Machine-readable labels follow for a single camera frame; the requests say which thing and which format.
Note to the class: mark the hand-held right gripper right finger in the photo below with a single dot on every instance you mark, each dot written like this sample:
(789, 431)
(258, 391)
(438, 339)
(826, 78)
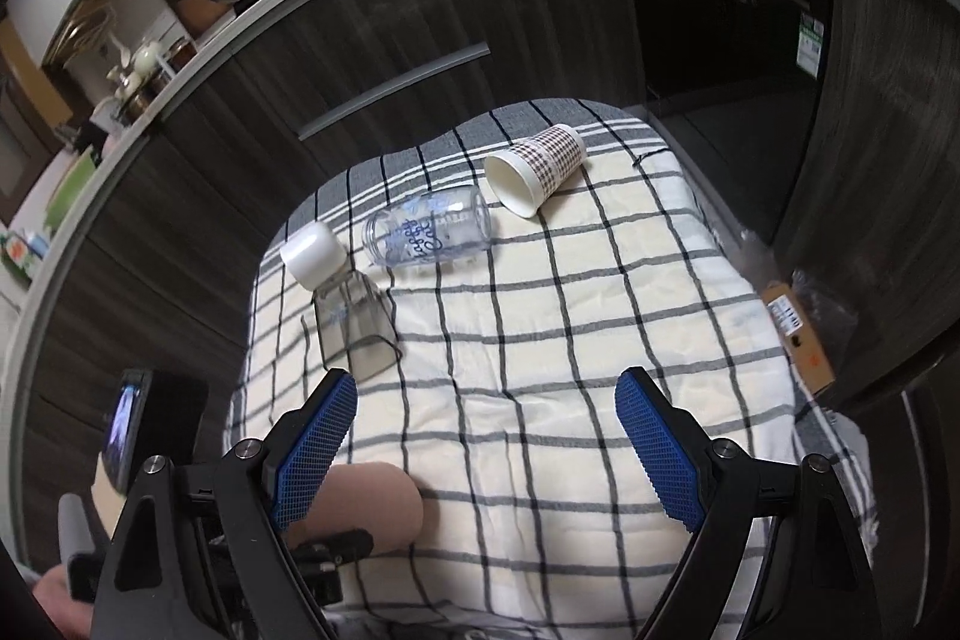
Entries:
(660, 452)

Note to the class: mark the tissue box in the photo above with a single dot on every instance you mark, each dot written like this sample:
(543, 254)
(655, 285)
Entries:
(22, 250)

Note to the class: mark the cardboard box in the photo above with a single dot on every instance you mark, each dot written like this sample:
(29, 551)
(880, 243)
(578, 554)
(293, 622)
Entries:
(799, 332)

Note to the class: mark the green label sticker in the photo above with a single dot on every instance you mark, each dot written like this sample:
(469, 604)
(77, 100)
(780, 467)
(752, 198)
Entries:
(810, 44)

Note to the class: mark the clear bottle with white cap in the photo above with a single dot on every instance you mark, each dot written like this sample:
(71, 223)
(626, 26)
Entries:
(352, 302)

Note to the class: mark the white teapot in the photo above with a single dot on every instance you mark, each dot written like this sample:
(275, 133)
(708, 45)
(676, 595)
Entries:
(146, 59)

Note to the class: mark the clear plastic bag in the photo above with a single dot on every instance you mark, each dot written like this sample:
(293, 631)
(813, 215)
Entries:
(825, 302)

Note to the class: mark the dark wood kitchen cabinet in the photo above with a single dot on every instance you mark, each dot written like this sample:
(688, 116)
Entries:
(247, 130)

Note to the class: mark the clear glass cup blue print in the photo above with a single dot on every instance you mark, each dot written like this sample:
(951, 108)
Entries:
(431, 227)

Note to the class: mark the green cutting board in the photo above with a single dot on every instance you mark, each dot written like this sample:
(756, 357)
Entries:
(71, 194)

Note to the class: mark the white checked blanket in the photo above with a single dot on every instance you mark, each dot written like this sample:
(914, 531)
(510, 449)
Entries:
(540, 340)

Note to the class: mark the brown checked paper cup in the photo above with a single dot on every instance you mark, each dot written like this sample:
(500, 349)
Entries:
(544, 160)

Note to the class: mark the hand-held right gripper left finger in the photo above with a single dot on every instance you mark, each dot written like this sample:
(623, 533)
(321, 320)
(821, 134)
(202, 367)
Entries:
(315, 445)

